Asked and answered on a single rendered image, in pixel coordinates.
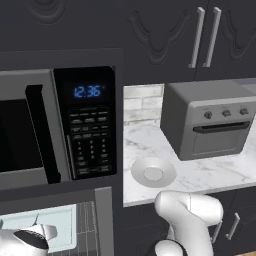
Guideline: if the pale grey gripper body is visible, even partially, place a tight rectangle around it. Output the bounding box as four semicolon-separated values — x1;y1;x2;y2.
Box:
32;223;59;242

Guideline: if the grey black microwave oven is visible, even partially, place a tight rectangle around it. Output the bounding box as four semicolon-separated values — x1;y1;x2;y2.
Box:
0;65;118;191

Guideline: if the grey toaster oven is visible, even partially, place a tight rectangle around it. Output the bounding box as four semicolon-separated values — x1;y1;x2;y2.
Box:
159;79;256;162

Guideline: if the grey toaster oven door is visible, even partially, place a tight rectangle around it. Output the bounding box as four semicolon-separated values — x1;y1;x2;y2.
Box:
189;120;252;158

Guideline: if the pale blue rectangular tray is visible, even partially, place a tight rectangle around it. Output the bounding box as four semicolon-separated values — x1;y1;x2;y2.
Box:
0;204;78;252

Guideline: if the grey microwave door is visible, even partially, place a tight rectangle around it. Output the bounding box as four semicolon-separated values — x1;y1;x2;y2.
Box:
0;68;73;191

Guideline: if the dark plain cupboard door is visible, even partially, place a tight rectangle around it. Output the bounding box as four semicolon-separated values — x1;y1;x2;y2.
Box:
122;202;174;256
209;187;256;256

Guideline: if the white round plate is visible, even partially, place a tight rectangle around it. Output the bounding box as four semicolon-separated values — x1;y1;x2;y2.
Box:
130;156;177;189

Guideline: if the dark carved cupboard panel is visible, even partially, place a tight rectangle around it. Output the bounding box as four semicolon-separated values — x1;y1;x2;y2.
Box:
0;0;126;53

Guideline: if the dark carved cupboard door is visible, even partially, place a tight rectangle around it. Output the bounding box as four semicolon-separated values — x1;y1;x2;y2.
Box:
195;0;256;82
123;0;210;86

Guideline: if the black microwave door handle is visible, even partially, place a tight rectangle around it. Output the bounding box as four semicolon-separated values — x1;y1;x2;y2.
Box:
25;84;62;185

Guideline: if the grey short cupboard handle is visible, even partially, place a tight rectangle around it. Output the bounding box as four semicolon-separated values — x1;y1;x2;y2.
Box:
225;212;241;241
210;219;224;245

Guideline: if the dark toaster oven door handle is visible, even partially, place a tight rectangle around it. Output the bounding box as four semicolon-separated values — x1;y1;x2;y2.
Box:
192;121;251;135

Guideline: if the grey long cupboard handle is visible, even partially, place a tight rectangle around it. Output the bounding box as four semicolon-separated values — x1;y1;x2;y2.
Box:
187;6;206;69
202;6;222;68

